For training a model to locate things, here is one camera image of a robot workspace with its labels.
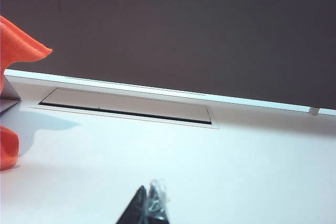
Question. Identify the glossy black tablet stand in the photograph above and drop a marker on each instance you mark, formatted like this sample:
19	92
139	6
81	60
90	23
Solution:
9	98

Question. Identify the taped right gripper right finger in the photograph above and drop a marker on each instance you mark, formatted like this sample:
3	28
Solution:
157	203

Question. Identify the grey desk partition panel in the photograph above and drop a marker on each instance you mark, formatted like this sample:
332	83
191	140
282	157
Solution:
183	30

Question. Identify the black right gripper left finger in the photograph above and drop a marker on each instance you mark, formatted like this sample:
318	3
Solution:
137	208

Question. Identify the orange microfibre cloth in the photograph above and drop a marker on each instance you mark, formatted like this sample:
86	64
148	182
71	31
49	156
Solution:
15	43

